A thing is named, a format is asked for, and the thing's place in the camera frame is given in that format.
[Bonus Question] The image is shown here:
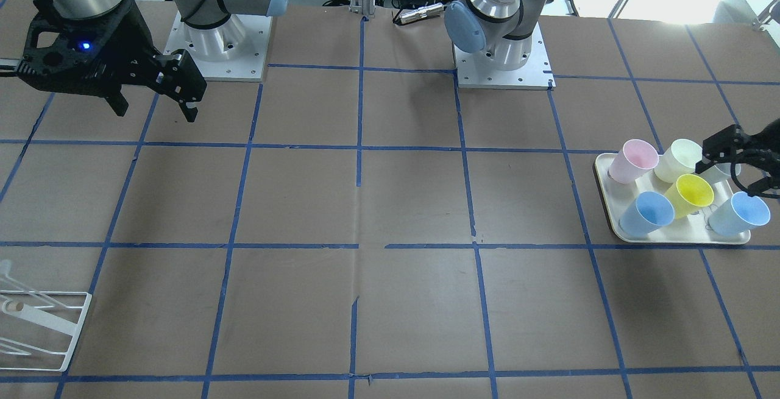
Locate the cream plastic tray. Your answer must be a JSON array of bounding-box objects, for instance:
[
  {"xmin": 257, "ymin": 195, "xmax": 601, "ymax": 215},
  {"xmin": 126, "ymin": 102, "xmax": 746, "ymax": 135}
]
[{"xmin": 594, "ymin": 153, "xmax": 751, "ymax": 245}]

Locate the blue plastic cup near centre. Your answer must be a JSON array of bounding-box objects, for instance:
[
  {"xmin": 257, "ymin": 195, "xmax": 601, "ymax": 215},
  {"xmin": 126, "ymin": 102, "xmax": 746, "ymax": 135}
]
[{"xmin": 619, "ymin": 191, "xmax": 675, "ymax": 237}]

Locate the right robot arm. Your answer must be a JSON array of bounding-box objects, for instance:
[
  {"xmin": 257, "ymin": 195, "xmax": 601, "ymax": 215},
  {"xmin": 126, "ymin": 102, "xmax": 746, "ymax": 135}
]
[{"xmin": 12, "ymin": 0, "xmax": 289, "ymax": 122}]

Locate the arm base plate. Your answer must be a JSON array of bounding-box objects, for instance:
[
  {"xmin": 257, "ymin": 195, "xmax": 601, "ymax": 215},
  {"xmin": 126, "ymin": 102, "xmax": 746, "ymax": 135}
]
[
  {"xmin": 164, "ymin": 14, "xmax": 275, "ymax": 82},
  {"xmin": 452, "ymin": 24, "xmax": 555, "ymax": 90}
]

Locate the white wire cup rack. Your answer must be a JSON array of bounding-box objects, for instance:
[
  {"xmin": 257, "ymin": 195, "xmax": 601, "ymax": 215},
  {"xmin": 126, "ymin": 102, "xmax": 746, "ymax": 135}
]
[{"xmin": 1, "ymin": 260, "xmax": 92, "ymax": 372}]

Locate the cream plastic cup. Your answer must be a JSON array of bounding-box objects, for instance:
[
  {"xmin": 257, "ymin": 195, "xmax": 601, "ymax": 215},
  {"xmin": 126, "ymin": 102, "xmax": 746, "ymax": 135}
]
[{"xmin": 653, "ymin": 138, "xmax": 703, "ymax": 183}]

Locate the grey plastic cup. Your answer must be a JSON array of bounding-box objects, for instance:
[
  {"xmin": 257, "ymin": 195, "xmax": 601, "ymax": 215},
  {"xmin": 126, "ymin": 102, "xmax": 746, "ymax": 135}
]
[{"xmin": 699, "ymin": 163, "xmax": 732, "ymax": 188}]

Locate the blue plastic cup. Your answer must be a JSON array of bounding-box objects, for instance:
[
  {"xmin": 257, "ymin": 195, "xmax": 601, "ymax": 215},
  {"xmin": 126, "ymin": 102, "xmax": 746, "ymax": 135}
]
[
  {"xmin": 707, "ymin": 191, "xmax": 771, "ymax": 237},
  {"xmin": 619, "ymin": 191, "xmax": 675, "ymax": 237}
]

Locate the blue plastic cup outer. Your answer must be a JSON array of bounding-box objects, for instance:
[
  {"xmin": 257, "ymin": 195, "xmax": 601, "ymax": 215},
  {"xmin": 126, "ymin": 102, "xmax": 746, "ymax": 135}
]
[{"xmin": 707, "ymin": 191, "xmax": 771, "ymax": 237}]

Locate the pink plastic cup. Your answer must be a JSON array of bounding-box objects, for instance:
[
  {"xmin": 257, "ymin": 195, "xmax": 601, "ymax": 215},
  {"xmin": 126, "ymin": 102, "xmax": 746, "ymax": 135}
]
[{"xmin": 608, "ymin": 139, "xmax": 660, "ymax": 183}]

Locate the silver metal cylinder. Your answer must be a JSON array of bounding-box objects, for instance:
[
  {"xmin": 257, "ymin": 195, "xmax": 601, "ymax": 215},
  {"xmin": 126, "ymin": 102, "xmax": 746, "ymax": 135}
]
[{"xmin": 392, "ymin": 2, "xmax": 446, "ymax": 26}]

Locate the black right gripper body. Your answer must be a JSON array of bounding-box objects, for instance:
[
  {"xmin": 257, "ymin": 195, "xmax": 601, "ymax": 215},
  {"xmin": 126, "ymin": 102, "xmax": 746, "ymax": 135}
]
[{"xmin": 16, "ymin": 0, "xmax": 183, "ymax": 104}]

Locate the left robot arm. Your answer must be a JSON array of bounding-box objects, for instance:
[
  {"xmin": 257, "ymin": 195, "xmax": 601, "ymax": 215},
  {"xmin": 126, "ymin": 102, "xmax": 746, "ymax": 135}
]
[{"xmin": 445, "ymin": 0, "xmax": 779, "ymax": 197}]

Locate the yellow plastic cup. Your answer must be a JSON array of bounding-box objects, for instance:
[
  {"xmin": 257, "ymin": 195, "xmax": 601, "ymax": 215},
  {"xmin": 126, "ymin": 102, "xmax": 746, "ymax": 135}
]
[{"xmin": 663, "ymin": 174, "xmax": 714, "ymax": 220}]

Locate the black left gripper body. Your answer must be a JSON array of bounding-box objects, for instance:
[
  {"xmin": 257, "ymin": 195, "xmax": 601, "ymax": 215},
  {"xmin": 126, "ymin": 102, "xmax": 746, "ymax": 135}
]
[{"xmin": 740, "ymin": 121, "xmax": 779, "ymax": 174}]

